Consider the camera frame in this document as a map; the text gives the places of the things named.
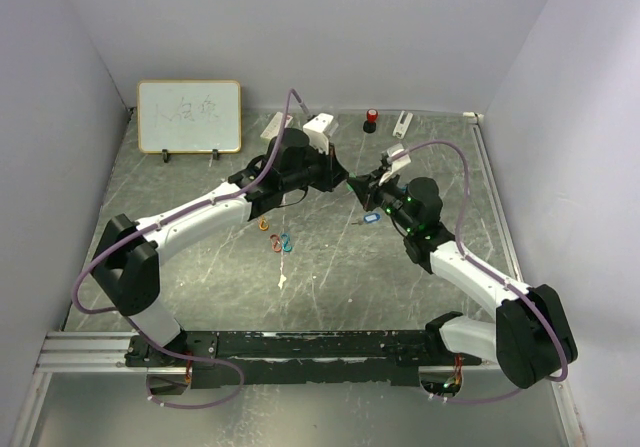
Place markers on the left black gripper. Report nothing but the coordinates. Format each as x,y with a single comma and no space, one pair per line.
334,172

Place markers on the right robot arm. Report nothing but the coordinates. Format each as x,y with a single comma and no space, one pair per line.
528,334

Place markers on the right side aluminium rail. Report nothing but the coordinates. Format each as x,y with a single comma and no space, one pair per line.
474,120

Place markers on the teal carabiner clip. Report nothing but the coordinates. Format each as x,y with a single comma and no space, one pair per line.
286,242

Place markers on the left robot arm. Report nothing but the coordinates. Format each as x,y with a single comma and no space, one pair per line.
127,262

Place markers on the blue white key tag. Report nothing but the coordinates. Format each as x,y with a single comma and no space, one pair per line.
367,219

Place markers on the white red cardboard box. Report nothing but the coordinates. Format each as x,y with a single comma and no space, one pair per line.
274,125

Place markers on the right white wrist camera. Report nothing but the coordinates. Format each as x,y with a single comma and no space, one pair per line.
393,160

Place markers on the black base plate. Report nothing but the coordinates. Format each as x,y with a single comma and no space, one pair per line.
396,357

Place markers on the red black stamp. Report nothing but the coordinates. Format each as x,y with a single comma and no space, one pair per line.
370,123

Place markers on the aluminium rail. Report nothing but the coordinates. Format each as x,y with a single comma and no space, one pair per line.
86,351
474,120

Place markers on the red carabiner clip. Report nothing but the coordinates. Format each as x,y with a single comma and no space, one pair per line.
275,243

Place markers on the white rectangular device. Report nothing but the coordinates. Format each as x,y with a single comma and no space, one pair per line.
402,124

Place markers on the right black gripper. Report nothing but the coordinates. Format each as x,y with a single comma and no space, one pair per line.
367,189

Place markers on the white whiteboard wooden frame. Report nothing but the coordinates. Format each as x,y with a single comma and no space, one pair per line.
189,116

